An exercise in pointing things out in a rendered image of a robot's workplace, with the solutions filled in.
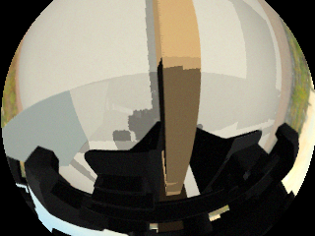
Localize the long tan wooden plank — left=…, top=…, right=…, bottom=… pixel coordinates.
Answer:
left=153, top=0, right=202, bottom=197

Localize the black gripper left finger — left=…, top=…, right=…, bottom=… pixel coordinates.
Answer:
left=84, top=121, right=162, bottom=202

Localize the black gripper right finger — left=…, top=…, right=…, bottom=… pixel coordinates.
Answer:
left=189, top=127, right=263, bottom=194

